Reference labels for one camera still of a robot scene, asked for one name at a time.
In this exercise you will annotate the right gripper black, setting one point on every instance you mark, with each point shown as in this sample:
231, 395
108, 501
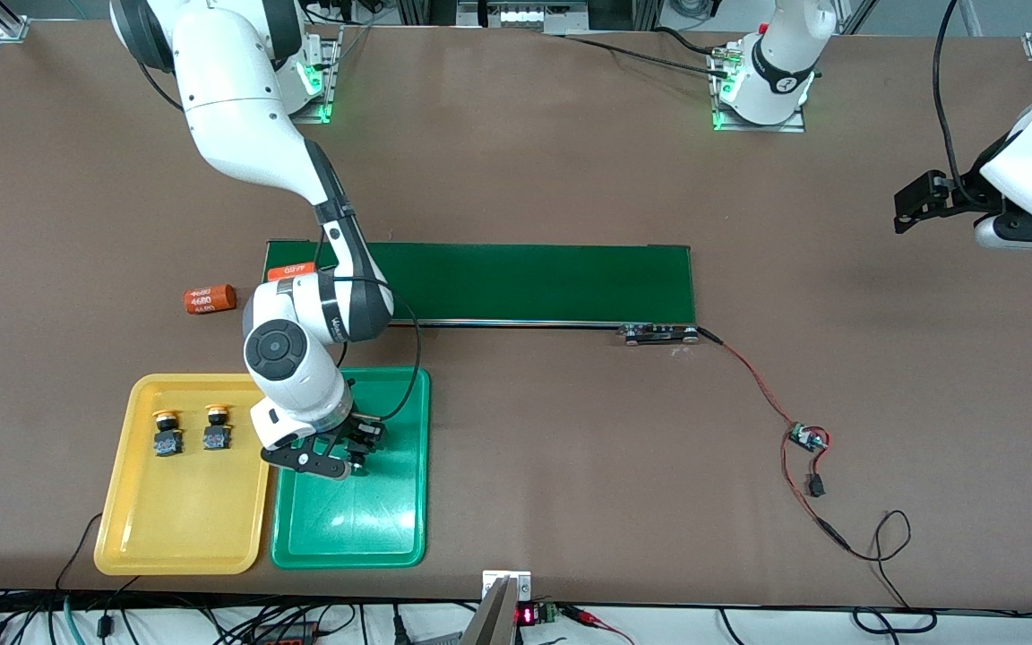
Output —
358, 433

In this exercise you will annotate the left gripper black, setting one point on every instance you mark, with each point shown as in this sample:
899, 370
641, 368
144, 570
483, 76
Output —
965, 193

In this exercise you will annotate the yellow push button switch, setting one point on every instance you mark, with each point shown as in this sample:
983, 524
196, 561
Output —
216, 436
167, 441

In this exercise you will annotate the orange cylinder printed 4680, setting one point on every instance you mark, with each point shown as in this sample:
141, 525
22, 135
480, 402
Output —
292, 271
210, 298

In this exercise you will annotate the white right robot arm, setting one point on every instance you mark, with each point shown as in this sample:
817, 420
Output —
274, 349

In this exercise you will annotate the green plastic tray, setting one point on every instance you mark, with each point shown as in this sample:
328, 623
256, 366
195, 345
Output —
364, 511

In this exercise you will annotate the yellow plastic tray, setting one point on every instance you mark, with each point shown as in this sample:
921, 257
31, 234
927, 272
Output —
184, 511

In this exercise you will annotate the black red power strip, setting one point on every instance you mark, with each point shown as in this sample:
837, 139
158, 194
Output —
288, 634

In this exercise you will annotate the grey metal bar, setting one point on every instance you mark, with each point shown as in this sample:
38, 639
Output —
489, 623

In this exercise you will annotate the red digit display module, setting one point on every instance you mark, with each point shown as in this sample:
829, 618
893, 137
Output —
526, 615

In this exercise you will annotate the green conveyor belt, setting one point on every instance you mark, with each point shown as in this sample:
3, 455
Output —
570, 282

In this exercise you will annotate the small motor controller board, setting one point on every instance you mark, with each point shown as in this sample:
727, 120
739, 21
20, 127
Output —
807, 438

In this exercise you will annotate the red clip lead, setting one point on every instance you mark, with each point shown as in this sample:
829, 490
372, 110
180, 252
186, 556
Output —
589, 617

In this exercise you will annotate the white device with ports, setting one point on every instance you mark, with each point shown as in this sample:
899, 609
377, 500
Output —
520, 16

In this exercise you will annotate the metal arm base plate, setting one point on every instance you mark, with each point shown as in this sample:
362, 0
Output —
323, 98
758, 127

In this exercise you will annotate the small metal bracket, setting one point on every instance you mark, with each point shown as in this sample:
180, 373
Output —
520, 584

